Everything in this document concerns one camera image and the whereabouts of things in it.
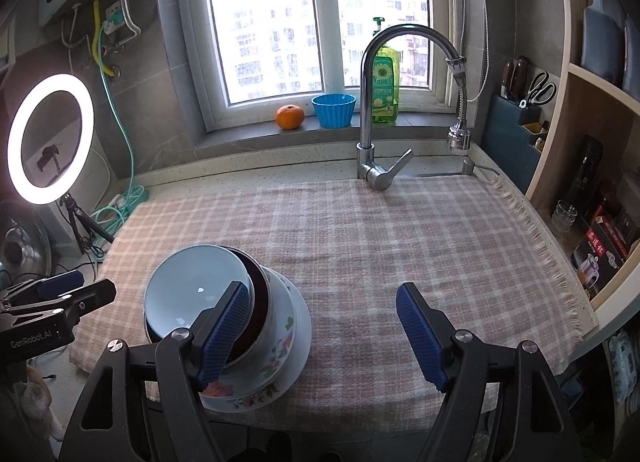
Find pink plaid cloth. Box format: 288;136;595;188
70;176;593;433

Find small floral white plate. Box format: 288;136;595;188
201;267;296;401

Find gloved left hand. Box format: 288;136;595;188
14;364;65;442

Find orange fruit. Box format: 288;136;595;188
274;104;305;131

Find glass cup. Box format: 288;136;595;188
551;200;578;234

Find red black box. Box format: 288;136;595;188
570;208;639;299

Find green dish soap bottle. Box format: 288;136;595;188
372;46;400;125

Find ring light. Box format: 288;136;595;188
6;74;94;205

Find teal hose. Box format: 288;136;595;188
89;26;151;263

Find blue knife block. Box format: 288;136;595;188
480;94;544;193

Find blue plastic cup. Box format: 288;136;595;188
311;93;356;129

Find large steel bowl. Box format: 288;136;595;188
146;247;269;364

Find wooden shelf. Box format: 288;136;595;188
524;0;640;313

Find chrome kitchen faucet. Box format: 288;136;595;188
354;23;474;193

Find black tripod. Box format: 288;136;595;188
58;193;114;254

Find scissors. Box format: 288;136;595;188
518;70;556;110

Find glass pot lid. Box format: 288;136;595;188
0;200;52;289

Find large floral white plate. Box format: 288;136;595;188
201;270;312;414

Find yellow gas hose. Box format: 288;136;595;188
91;0;117;79

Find light green bowl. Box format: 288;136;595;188
143;245;255;338

